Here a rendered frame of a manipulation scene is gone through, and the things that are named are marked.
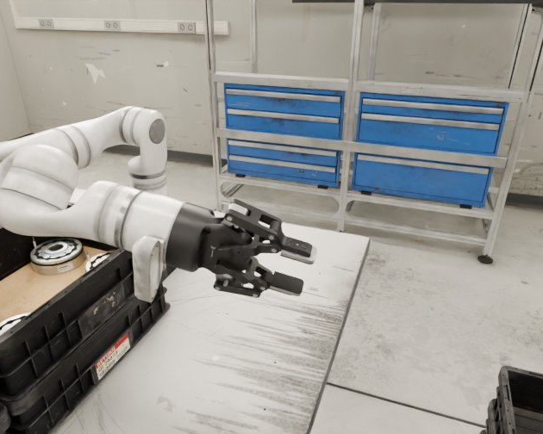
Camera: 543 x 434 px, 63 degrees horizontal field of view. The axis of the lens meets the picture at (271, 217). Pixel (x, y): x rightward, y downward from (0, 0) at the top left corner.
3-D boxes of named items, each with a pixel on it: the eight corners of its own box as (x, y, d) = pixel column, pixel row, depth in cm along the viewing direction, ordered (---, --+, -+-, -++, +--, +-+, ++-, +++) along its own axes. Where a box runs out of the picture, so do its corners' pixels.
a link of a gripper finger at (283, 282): (274, 270, 53) (304, 280, 52) (273, 274, 53) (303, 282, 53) (270, 284, 51) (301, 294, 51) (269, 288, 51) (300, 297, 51)
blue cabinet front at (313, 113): (228, 171, 284) (224, 83, 259) (338, 186, 262) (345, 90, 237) (227, 173, 282) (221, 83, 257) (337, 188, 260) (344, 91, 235)
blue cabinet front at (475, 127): (351, 188, 260) (360, 91, 235) (483, 206, 238) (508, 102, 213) (350, 190, 258) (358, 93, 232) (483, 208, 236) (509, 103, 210)
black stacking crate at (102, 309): (64, 244, 106) (53, 201, 101) (169, 269, 96) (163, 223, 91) (-116, 356, 73) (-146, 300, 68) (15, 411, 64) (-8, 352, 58)
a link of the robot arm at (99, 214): (107, 259, 46) (138, 182, 48) (-31, 217, 46) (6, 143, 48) (126, 269, 52) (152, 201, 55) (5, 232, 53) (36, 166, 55)
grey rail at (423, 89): (215, 78, 267) (215, 71, 265) (527, 99, 215) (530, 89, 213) (208, 81, 258) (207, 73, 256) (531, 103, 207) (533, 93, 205)
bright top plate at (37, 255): (53, 237, 100) (53, 234, 99) (91, 243, 97) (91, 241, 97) (19, 260, 91) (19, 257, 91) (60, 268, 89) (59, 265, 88)
